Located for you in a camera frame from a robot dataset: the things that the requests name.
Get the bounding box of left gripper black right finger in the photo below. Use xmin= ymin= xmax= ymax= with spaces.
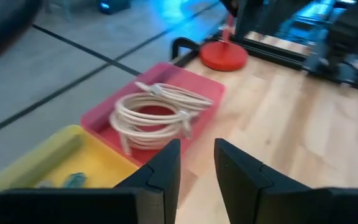
xmin=214 ymin=138 xmax=333 ymax=224

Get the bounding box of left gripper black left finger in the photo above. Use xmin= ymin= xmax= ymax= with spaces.
xmin=113 ymin=138 xmax=182 ymax=224

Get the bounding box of white USB cable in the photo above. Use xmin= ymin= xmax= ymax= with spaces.
xmin=108 ymin=92 xmax=199 ymax=156
xmin=134 ymin=81 xmax=214 ymax=108

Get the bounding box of teal braided cable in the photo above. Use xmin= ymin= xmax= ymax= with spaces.
xmin=62 ymin=172 xmax=88 ymax=189

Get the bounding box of yellow plastic tray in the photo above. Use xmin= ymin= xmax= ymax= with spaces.
xmin=0 ymin=124 xmax=140 ymax=218

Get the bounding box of pink plastic tray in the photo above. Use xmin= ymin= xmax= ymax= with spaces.
xmin=80 ymin=61 xmax=226 ymax=167

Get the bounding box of red desk lamp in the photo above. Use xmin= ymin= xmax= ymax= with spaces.
xmin=198 ymin=11 xmax=249 ymax=73

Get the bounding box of black aluminium table frame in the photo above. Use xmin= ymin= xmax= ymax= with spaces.
xmin=171 ymin=29 xmax=358 ymax=96

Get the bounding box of black arched bracket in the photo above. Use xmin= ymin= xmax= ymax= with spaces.
xmin=170 ymin=37 xmax=200 ymax=65

